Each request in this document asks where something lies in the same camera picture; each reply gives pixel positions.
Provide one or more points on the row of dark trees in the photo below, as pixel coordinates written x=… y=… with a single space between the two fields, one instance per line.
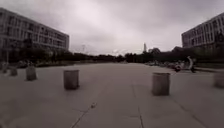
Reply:
x=100 y=57

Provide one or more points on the grey paved plaza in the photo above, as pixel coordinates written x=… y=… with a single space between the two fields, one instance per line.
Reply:
x=113 y=100

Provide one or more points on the distant slim tower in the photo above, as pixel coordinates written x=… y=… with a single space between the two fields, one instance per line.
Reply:
x=144 y=47

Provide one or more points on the row of stone bollards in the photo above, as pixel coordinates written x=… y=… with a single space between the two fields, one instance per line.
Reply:
x=71 y=80

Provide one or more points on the parked two-wheeled vehicles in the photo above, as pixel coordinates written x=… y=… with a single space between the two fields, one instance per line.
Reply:
x=186 y=65

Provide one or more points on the large glass-fronted building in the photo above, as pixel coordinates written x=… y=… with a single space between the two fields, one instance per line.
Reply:
x=30 y=33

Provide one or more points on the grass strip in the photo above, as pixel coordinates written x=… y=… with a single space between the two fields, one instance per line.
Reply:
x=208 y=69

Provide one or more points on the grey multi-storey building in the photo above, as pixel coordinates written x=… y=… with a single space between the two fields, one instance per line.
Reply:
x=205 y=35

